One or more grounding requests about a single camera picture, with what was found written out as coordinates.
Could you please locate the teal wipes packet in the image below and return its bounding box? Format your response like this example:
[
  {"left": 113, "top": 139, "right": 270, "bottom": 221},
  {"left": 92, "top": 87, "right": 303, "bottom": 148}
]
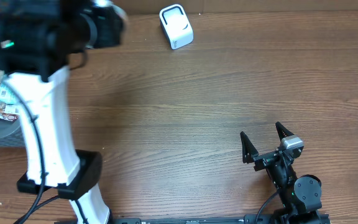
[{"left": 0, "top": 83, "right": 19, "bottom": 105}]

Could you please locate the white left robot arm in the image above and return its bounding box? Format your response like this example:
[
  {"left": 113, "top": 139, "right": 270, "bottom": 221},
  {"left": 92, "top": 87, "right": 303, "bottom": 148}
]
[{"left": 0, "top": 1, "right": 126, "bottom": 223}]

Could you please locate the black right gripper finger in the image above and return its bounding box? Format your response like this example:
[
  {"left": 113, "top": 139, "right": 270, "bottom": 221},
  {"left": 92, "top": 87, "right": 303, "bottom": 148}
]
[
  {"left": 240, "top": 131, "right": 259, "bottom": 164},
  {"left": 275, "top": 121, "right": 294, "bottom": 140}
]

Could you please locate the white barcode scanner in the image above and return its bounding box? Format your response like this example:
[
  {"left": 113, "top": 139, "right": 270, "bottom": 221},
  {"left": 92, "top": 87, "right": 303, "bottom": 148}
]
[{"left": 159, "top": 4, "right": 194, "bottom": 50}]

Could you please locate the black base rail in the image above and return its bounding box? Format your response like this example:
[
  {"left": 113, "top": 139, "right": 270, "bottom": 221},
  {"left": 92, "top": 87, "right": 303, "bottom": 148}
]
[{"left": 54, "top": 213, "right": 331, "bottom": 224}]

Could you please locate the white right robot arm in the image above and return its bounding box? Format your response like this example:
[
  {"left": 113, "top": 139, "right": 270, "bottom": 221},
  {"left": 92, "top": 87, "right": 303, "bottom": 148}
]
[{"left": 240, "top": 121, "right": 331, "bottom": 224}]

